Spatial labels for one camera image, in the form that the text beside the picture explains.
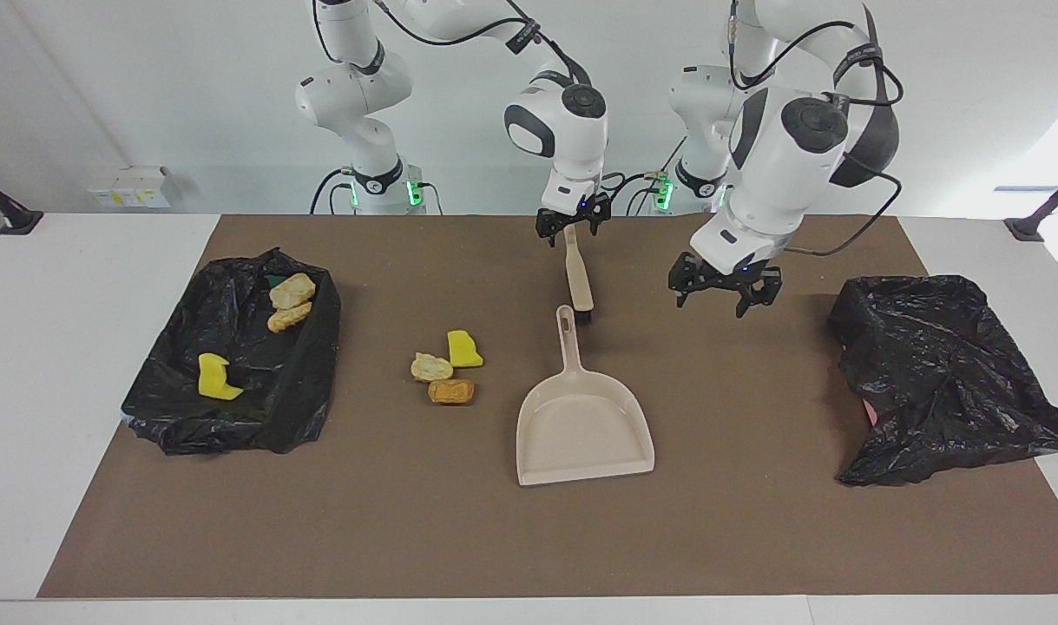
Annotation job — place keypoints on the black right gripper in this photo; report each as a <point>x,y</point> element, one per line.
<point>574,213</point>

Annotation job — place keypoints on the white wall outlet boxes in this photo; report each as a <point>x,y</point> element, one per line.
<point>129,193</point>

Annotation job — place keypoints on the thick yellow sponge chunk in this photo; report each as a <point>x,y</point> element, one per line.
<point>464,350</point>

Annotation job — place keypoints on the beige plastic dustpan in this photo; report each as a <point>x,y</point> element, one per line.
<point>581,434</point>

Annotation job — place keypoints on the beige brush black bristles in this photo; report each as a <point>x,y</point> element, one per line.
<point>578,278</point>

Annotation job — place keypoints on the brown table mat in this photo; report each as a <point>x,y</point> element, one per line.
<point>528,538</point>

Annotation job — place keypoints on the notched yellow sponge piece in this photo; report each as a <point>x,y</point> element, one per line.
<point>216,379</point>

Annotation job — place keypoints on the pale beige rock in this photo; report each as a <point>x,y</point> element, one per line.
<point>430,368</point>

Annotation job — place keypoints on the open black bag lined bin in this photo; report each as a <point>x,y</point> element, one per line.
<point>303,399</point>

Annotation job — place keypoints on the brown bread roll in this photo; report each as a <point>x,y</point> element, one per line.
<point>451,392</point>

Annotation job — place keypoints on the crumpled black trash bag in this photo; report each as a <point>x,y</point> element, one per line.
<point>928,382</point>

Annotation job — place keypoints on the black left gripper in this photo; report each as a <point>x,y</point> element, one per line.
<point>732,278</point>

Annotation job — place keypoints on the striped orange croissant piece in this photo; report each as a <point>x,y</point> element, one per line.
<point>289,318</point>

